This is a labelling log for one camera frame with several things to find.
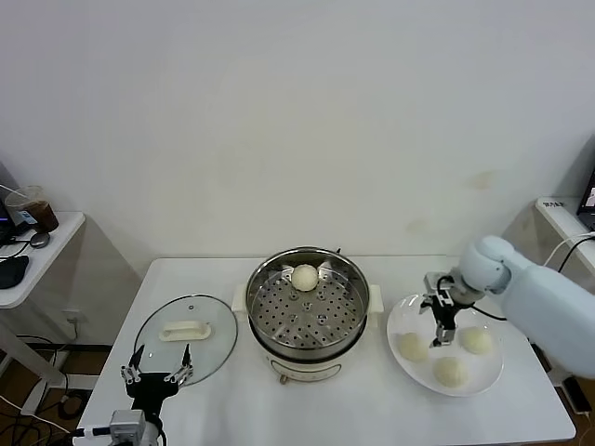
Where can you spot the white side desk with laptop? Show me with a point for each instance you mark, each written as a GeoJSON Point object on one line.
{"type": "Point", "coordinates": [564, 223]}

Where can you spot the white round plate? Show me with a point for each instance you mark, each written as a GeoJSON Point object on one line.
{"type": "Point", "coordinates": [404, 316]}

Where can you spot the stainless steel steamer basket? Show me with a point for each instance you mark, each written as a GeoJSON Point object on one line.
{"type": "Point", "coordinates": [279, 320]}

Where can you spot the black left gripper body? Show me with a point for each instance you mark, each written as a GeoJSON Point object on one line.
{"type": "Point", "coordinates": [151, 390]}

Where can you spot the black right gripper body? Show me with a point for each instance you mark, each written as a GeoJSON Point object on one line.
{"type": "Point", "coordinates": [445, 313]}

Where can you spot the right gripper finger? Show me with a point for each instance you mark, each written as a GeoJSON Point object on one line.
{"type": "Point", "coordinates": [445, 335]}
{"type": "Point", "coordinates": [427, 305]}

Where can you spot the dark laptop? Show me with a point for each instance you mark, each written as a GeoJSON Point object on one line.
{"type": "Point", "coordinates": [588, 200]}

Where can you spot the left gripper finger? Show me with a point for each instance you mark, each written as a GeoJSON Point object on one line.
{"type": "Point", "coordinates": [131, 374]}
{"type": "Point", "coordinates": [182, 374]}

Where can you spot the dark monitor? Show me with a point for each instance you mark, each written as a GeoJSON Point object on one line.
{"type": "Point", "coordinates": [5, 204]}

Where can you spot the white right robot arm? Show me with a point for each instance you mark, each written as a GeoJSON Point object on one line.
{"type": "Point", "coordinates": [534, 288]}

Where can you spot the cream electric cooking pot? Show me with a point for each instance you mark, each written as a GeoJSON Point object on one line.
{"type": "Point", "coordinates": [307, 369]}

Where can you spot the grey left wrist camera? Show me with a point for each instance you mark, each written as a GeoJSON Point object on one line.
{"type": "Point", "coordinates": [126, 423]}

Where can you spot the white steamed baozi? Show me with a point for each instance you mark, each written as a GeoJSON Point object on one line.
{"type": "Point", "coordinates": [476, 340]}
{"type": "Point", "coordinates": [304, 278]}
{"type": "Point", "coordinates": [413, 347]}
{"type": "Point", "coordinates": [449, 371]}

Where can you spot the plastic iced coffee cup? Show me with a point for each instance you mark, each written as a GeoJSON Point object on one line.
{"type": "Point", "coordinates": [43, 213]}

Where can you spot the white side desk with mouse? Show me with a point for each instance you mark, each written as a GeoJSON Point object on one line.
{"type": "Point", "coordinates": [60, 241]}

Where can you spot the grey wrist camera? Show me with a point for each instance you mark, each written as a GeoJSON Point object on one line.
{"type": "Point", "coordinates": [434, 281]}
{"type": "Point", "coordinates": [126, 423]}

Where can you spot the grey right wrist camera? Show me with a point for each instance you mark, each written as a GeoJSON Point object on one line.
{"type": "Point", "coordinates": [434, 281]}

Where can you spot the black computer mouse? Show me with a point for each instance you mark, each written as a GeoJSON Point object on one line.
{"type": "Point", "coordinates": [11, 271]}

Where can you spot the white wall outlet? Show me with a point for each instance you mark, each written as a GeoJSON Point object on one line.
{"type": "Point", "coordinates": [76, 318]}

